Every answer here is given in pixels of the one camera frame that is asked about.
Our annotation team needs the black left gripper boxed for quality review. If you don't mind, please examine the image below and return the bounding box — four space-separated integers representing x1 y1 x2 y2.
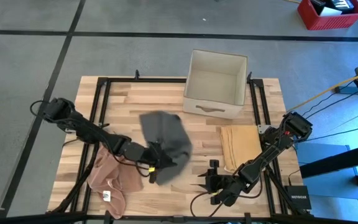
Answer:
140 141 179 185

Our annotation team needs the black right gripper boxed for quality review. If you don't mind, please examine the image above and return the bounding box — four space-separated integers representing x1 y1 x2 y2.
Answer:
190 159 241 207

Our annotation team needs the dark grey towel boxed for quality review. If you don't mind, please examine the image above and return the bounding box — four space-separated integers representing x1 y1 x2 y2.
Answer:
139 110 193 187

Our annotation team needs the yellow towel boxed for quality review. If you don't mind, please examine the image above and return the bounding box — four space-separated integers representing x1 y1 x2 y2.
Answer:
219 124 264 174

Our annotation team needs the pink towel with white label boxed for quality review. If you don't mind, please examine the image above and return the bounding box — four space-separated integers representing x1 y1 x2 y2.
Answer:
86 142 145 220

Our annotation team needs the beige fabric storage box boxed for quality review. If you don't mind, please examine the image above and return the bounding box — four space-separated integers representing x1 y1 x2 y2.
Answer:
182 48 249 121

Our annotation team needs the black diagonal beam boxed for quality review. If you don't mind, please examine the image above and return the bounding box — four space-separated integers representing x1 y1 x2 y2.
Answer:
300 141 358 179

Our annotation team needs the red plastic crate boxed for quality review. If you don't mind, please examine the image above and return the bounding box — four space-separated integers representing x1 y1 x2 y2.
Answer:
297 0 358 31

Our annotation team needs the white box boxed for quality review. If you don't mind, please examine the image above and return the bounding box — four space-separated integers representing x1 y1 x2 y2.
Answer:
319 6 344 17

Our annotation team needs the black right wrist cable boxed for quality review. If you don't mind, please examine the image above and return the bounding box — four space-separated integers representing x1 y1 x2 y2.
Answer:
190 177 264 218

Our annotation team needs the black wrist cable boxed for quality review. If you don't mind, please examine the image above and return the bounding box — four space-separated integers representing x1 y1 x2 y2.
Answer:
190 177 264 218
112 152 152 178

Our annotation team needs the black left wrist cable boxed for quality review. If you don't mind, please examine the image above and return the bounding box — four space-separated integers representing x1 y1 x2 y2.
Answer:
112 152 152 178

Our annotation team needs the black metal rig frame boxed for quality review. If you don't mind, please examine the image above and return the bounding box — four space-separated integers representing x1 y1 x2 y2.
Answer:
0 69 315 224

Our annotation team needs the black cable sleeve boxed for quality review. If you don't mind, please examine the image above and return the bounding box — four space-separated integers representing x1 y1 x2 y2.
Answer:
50 143 101 214

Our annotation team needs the black Netgear network switch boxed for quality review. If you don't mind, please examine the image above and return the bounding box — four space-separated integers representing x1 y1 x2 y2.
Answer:
286 185 313 211

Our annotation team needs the black floor cable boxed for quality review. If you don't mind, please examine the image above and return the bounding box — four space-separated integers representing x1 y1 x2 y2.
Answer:
301 81 358 121
296 124 358 144

